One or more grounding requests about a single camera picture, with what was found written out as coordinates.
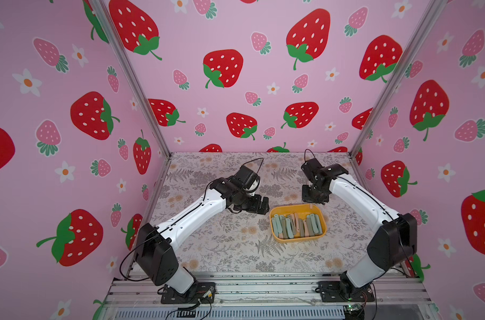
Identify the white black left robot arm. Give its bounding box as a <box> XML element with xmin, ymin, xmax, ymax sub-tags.
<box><xmin>134</xmin><ymin>173</ymin><xmax>269</xmax><ymax>297</ymax></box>

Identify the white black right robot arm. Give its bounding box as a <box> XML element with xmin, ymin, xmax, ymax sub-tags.
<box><xmin>301</xmin><ymin>159</ymin><xmax>417</xmax><ymax>295</ymax></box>

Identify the yellow plastic storage box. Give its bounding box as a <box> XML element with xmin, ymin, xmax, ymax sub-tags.
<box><xmin>270</xmin><ymin>204</ymin><xmax>327</xmax><ymax>243</ymax></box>

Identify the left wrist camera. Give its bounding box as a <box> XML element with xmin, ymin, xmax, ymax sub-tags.
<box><xmin>234</xmin><ymin>165</ymin><xmax>261</xmax><ymax>193</ymax></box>

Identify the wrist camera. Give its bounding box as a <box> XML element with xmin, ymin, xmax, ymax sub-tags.
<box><xmin>301</xmin><ymin>158</ymin><xmax>323</xmax><ymax>182</ymax></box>
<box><xmin>234</xmin><ymin>165</ymin><xmax>261</xmax><ymax>193</ymax></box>

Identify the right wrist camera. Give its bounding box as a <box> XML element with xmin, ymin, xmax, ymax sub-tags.
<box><xmin>301</xmin><ymin>158</ymin><xmax>323</xmax><ymax>182</ymax></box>

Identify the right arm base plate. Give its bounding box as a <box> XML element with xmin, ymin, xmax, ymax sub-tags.
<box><xmin>315</xmin><ymin>281</ymin><xmax>375</xmax><ymax>303</ymax></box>

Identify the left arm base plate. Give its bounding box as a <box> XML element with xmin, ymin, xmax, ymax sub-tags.
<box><xmin>161</xmin><ymin>281</ymin><xmax>217</xmax><ymax>305</ymax></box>

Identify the aluminium frame rail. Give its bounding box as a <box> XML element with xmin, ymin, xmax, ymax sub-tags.
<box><xmin>96</xmin><ymin>273</ymin><xmax>441</xmax><ymax>319</ymax></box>

